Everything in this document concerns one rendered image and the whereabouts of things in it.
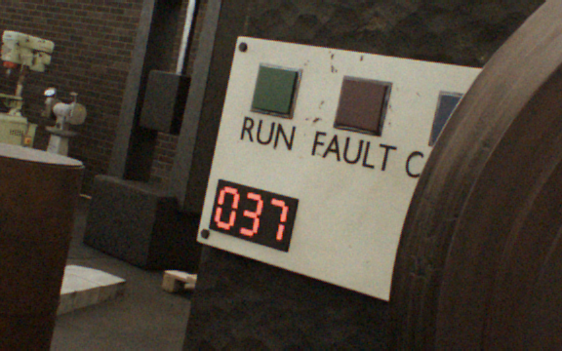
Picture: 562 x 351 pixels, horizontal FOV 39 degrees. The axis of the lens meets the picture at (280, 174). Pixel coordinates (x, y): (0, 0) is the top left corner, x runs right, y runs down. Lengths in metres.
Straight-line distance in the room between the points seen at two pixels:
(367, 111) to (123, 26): 8.58
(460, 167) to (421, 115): 0.16
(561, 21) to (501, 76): 0.04
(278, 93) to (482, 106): 0.25
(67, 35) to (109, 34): 0.67
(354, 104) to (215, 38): 5.14
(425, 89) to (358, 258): 0.14
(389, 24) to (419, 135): 0.10
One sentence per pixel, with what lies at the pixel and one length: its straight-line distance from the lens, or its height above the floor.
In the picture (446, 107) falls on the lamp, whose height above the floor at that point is 1.21.
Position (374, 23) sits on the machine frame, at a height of 1.27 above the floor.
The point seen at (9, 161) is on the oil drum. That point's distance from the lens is 3.02.
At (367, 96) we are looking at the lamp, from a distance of 0.60.
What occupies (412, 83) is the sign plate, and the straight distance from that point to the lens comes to 0.60.
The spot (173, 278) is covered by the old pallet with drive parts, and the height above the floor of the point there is 0.10.
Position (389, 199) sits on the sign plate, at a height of 1.13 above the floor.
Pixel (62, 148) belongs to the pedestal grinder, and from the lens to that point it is 9.06.
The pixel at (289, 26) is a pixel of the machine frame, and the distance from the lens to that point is 0.68.
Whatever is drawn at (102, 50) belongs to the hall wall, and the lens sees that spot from 9.29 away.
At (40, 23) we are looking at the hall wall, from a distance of 10.13.
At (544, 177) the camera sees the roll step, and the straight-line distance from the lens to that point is 0.39.
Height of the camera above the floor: 1.17
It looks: 3 degrees down
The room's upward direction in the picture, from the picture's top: 12 degrees clockwise
